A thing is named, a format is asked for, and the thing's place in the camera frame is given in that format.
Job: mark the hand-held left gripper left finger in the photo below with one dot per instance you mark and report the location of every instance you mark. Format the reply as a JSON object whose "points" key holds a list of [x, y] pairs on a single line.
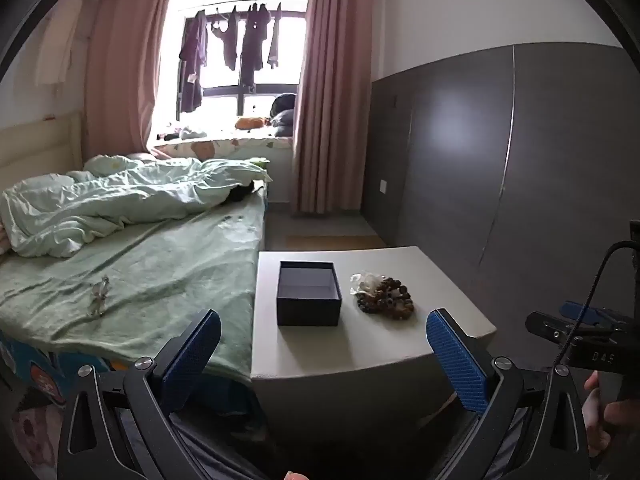
{"points": [[190, 355]]}

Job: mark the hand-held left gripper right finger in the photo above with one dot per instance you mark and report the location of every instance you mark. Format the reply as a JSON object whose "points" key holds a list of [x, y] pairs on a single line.
{"points": [[457, 360]]}

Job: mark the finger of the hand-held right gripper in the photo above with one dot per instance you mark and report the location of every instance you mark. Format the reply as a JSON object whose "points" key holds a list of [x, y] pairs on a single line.
{"points": [[582, 310], [547, 326]]}

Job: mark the dark blue jewelry box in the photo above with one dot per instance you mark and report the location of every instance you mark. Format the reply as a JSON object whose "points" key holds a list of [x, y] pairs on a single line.
{"points": [[309, 305]]}

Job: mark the person's right hand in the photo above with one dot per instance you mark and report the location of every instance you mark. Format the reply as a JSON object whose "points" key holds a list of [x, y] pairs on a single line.
{"points": [[612, 417]]}

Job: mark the bed with green sheet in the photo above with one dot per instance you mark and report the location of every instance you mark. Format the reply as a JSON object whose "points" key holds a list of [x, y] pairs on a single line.
{"points": [[165, 280]]}

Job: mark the small shiny object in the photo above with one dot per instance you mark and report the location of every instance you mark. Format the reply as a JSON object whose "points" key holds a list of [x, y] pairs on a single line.
{"points": [[99, 297]]}

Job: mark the dark cloth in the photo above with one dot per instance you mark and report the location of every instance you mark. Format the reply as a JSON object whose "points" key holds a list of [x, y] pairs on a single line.
{"points": [[242, 194]]}

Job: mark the flat cardboard sheet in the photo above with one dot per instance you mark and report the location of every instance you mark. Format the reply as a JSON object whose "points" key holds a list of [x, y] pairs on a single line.
{"points": [[335, 241]]}

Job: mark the pale green quilt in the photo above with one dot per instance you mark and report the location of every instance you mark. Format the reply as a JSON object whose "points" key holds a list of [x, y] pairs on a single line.
{"points": [[100, 205]]}

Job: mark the pale pillow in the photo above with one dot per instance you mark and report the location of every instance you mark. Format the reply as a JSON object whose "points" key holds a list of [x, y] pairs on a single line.
{"points": [[117, 161]]}

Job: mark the printed window seat cushion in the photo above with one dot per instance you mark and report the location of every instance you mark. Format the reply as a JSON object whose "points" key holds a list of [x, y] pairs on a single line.
{"points": [[220, 147]]}

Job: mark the white cloth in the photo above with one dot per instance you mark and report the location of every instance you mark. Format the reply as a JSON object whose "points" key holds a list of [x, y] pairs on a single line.
{"points": [[192, 133]]}

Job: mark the orange plush toy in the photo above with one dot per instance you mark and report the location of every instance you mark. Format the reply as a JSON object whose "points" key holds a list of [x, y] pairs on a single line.
{"points": [[250, 123]]}

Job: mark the beige headboard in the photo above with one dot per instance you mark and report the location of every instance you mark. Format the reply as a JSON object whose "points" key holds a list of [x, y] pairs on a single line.
{"points": [[35, 150]]}

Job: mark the window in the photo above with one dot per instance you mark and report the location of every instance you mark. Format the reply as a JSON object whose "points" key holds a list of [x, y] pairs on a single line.
{"points": [[222, 97]]}

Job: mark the dark pillow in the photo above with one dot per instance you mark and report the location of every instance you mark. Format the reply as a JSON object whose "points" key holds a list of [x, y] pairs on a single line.
{"points": [[285, 110]]}

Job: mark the pink curtain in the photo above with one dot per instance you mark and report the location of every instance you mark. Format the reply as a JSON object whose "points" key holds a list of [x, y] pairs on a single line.
{"points": [[330, 110], [125, 75]]}

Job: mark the purple hanging shirt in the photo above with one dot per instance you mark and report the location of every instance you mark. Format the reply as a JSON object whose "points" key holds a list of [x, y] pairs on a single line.
{"points": [[192, 60]]}

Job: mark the dark hanging garment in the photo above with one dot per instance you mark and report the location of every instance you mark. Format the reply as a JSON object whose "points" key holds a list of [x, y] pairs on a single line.
{"points": [[229, 42]]}

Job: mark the black hanging garment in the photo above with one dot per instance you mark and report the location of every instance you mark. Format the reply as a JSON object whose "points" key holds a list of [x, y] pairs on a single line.
{"points": [[254, 45]]}

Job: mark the grey hanging garment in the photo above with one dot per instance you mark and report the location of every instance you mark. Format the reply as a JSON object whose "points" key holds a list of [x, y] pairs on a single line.
{"points": [[274, 42]]}

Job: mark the white air conditioner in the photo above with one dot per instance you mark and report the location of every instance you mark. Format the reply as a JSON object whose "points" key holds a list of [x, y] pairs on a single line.
{"points": [[57, 45]]}

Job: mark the white wall socket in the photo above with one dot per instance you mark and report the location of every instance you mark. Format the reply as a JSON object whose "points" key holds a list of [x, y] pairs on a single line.
{"points": [[383, 186]]}

